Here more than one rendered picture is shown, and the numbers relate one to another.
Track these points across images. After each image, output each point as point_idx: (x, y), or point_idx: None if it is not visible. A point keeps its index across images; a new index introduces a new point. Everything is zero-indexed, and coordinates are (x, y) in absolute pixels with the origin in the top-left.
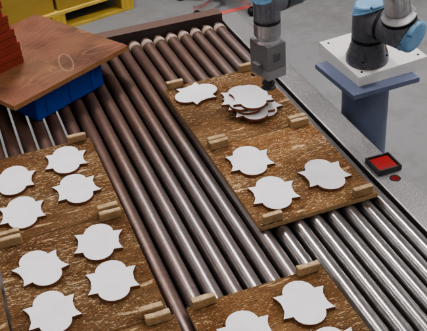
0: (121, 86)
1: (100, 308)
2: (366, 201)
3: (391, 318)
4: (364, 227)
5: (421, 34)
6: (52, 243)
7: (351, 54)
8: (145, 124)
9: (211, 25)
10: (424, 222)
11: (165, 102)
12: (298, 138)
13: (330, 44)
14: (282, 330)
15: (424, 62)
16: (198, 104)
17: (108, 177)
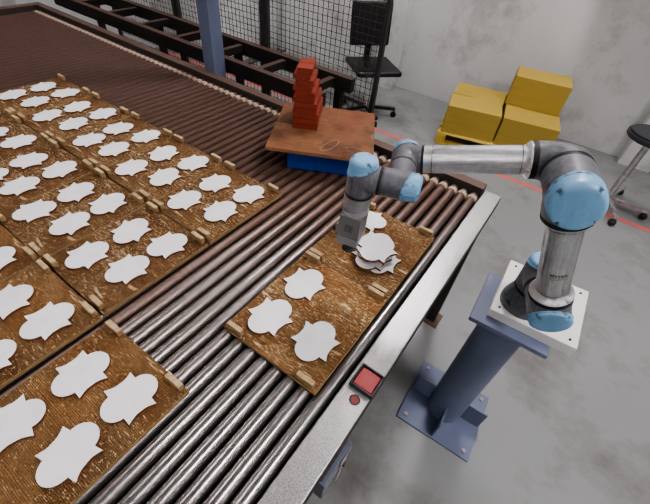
0: None
1: (99, 275)
2: (302, 390)
3: (139, 481)
4: (264, 403)
5: (559, 325)
6: (160, 225)
7: (506, 288)
8: None
9: (470, 192)
10: (299, 454)
11: None
12: (357, 302)
13: (515, 268)
14: (93, 396)
15: (569, 350)
16: None
17: (242, 219)
